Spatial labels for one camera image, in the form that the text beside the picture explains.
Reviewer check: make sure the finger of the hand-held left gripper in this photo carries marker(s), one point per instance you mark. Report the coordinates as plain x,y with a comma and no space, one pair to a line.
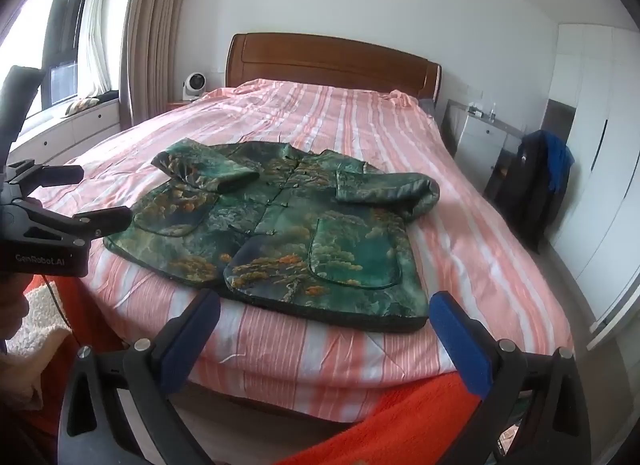
107,221
50,174

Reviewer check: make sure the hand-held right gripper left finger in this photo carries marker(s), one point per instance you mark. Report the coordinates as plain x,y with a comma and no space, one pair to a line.
192,340

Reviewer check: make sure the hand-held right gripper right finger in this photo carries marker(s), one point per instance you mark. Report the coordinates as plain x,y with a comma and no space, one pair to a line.
460,345

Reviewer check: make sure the green printed padded jacket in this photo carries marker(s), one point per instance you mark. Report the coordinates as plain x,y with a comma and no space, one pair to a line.
280,225

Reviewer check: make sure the white window bench cabinet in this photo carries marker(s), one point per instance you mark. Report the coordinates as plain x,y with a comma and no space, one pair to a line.
75,130

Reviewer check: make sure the patterned cushion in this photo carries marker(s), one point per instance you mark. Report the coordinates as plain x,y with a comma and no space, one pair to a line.
82,104

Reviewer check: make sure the orange red blanket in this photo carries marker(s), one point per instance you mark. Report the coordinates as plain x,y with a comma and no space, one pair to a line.
400,425

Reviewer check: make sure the reddish wooden nightstand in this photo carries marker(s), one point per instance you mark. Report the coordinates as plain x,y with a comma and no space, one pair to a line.
177,105

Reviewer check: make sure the dark framed window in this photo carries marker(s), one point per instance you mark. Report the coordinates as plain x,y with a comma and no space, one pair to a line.
60,35

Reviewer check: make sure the white sheer curtain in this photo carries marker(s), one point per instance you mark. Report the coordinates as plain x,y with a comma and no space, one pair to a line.
95,35

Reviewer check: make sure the white round desk fan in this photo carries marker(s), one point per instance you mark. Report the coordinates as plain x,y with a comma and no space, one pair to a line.
195,86

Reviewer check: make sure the brown curtain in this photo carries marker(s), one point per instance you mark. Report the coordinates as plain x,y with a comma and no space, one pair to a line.
150,45

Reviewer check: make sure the dark low stool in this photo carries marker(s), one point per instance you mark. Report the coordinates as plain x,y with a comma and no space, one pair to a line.
502,180

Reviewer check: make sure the white dresser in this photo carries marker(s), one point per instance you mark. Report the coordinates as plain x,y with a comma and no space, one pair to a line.
477,145

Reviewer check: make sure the blue garment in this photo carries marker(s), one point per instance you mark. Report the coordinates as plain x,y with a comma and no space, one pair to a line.
560,160

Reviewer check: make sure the grey leaning board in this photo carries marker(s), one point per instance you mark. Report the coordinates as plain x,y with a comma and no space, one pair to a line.
452,120

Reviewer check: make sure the white wardrobe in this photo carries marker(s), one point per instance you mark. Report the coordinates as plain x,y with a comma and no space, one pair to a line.
600,145

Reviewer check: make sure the pink striped bedsheet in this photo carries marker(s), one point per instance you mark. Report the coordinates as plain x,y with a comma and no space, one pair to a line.
350,115

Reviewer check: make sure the wooden bed headboard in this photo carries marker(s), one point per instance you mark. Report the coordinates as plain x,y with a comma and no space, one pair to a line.
330,62

